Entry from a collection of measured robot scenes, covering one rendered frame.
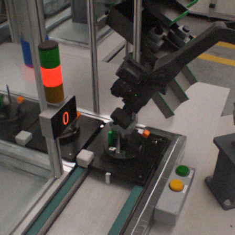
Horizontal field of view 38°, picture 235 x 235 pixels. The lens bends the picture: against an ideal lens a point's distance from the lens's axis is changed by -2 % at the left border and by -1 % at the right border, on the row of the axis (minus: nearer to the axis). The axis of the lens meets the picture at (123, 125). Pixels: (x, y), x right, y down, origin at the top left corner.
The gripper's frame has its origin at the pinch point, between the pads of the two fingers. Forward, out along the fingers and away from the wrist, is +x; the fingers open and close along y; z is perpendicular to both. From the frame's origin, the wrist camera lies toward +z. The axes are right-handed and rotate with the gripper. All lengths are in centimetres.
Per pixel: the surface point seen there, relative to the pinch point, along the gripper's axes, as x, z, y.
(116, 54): 53, 21, -98
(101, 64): 46, 22, -71
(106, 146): 12.9, -3.4, 3.4
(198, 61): 107, -42, -269
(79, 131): 22.3, 6.6, -2.3
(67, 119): -1.4, 11.4, 18.2
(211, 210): 1.8, -42.7, 4.7
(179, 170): -0.3, -25.7, 2.7
